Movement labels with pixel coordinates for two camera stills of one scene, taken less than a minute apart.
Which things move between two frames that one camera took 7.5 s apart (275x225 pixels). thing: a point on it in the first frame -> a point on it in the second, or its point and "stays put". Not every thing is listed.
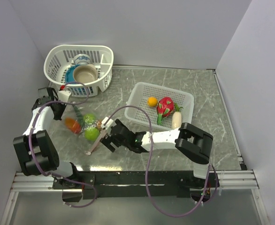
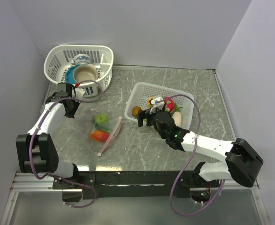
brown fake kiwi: [99, 123] -> [135, 109]
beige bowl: [85, 73] stays put
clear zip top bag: [83, 125] -> [103, 127]
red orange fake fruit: [72, 125] -> [99, 136]
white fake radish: [177, 119] stays put
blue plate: [69, 73] stays put
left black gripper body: [61, 107] -> [72, 111]
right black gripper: [107, 141] -> [145, 114]
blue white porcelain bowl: [82, 59] stays put
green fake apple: [89, 118] -> [101, 119]
